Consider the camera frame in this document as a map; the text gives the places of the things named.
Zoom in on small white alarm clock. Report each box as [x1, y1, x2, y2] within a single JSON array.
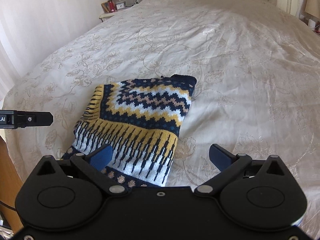
[[116, 2, 126, 10]]

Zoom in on navy yellow patterned knit sweater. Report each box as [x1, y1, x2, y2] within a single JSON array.
[[63, 75, 197, 187]]

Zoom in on cream floral bedspread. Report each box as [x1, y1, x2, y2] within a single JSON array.
[[4, 0, 319, 238]]

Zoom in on right cream table lamp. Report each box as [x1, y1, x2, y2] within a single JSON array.
[[304, 0, 320, 19]]

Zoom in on left cream nightstand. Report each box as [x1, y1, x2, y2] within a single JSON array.
[[99, 7, 131, 22]]

